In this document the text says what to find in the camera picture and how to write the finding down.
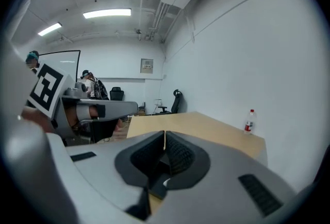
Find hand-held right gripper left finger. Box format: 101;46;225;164
64;130;166;224

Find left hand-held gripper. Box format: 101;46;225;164
26;63;139;143

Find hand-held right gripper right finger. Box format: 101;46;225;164
152;130;298;224

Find person's left forearm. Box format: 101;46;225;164
20;106;55;134

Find clear bottle with red label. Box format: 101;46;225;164
243;109;258;135

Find black office chair with headrest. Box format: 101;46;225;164
157;89;183;115

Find long ceiling light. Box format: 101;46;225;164
37;22;63;37
82;8;132;20

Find white ceiling pipes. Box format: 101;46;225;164
148;3;184;44

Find grey wall panel box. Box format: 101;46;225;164
140;58;154;74

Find white board with black frame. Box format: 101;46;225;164
38;49;81;82

